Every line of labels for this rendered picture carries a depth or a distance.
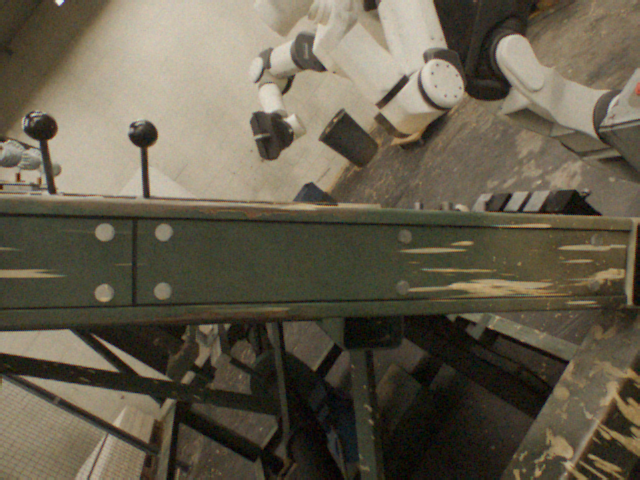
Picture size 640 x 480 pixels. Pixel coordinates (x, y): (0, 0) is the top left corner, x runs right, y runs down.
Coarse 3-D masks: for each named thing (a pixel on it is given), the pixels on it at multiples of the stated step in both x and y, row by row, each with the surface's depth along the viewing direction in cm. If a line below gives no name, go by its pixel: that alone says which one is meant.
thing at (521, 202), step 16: (528, 192) 97; (544, 192) 92; (560, 192) 88; (576, 192) 85; (464, 208) 123; (496, 208) 104; (512, 208) 98; (528, 208) 93; (544, 208) 91; (560, 208) 85; (576, 208) 86; (592, 208) 87
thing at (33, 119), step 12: (24, 120) 53; (36, 120) 53; (48, 120) 54; (36, 132) 53; (48, 132) 54; (48, 156) 57; (48, 168) 57; (48, 180) 58; (48, 192) 59; (60, 192) 60
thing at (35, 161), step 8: (0, 136) 137; (0, 144) 123; (24, 144) 155; (8, 152) 123; (16, 152) 127; (0, 160) 122; (8, 160) 124; (16, 160) 128; (32, 160) 143; (32, 168) 145; (56, 168) 163; (56, 176) 167
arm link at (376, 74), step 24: (360, 24) 66; (336, 48) 65; (360, 48) 65; (360, 72) 66; (384, 72) 65; (384, 96) 67; (408, 96) 66; (384, 120) 72; (408, 120) 69; (432, 120) 71
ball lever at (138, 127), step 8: (136, 120) 57; (144, 120) 57; (128, 128) 57; (136, 128) 56; (144, 128) 56; (152, 128) 57; (128, 136) 57; (136, 136) 56; (144, 136) 56; (152, 136) 57; (136, 144) 57; (144, 144) 57; (152, 144) 58; (144, 152) 59; (144, 160) 59; (144, 168) 60; (144, 176) 60; (144, 184) 61; (144, 192) 62
